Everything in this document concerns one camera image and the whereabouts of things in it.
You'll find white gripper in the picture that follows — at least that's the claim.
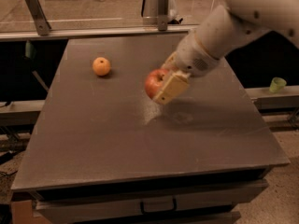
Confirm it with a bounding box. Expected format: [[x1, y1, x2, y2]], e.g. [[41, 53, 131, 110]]
[[153, 31, 224, 105]]

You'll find red apple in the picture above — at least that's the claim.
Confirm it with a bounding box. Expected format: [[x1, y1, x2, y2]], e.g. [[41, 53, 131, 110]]
[[145, 68, 168, 99]]

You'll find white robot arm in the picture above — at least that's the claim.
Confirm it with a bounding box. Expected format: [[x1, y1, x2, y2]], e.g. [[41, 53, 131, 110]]
[[145, 0, 299, 105]]

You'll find orange fruit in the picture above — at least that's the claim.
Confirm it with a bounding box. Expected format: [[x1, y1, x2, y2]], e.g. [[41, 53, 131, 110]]
[[93, 57, 111, 77]]

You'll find green plastic cup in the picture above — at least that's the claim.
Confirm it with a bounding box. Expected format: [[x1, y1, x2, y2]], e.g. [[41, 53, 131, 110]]
[[269, 77, 287, 93]]

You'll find middle metal bracket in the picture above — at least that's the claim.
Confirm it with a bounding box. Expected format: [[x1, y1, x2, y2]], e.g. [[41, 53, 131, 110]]
[[157, 0, 168, 31]]

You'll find metal bracket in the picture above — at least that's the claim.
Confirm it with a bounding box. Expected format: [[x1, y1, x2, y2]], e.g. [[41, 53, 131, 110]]
[[25, 0, 51, 36], [157, 0, 168, 31]]

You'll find metal rail along glass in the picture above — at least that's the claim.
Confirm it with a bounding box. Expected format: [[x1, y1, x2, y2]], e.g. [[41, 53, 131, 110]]
[[0, 24, 195, 42]]

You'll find left metal bracket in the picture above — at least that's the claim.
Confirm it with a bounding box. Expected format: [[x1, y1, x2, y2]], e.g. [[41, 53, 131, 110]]
[[25, 0, 51, 36]]

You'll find grey drawer with black handle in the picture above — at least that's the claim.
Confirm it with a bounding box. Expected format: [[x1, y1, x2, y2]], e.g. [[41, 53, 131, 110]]
[[36, 179, 268, 224]]

